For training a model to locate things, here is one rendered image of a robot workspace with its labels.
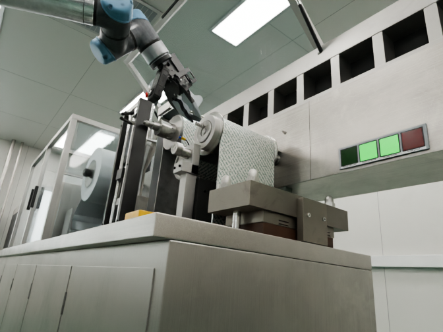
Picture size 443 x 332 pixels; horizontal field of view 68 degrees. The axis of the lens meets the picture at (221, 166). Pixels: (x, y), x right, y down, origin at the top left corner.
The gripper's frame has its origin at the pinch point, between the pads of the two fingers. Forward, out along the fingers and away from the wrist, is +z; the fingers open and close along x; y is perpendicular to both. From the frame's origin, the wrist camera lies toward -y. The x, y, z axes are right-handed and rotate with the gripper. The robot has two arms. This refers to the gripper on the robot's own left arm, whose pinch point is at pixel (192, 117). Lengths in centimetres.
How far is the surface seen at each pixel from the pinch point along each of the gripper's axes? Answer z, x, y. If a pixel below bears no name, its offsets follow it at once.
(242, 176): 23.3, -6.9, -2.6
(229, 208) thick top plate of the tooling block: 21.2, -19.7, -23.2
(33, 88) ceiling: -117, 329, 100
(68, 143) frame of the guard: -21, 95, 0
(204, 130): 5.4, -1.3, -0.1
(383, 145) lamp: 35, -41, 17
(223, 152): 13.4, -6.9, -3.5
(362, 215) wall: 190, 95, 195
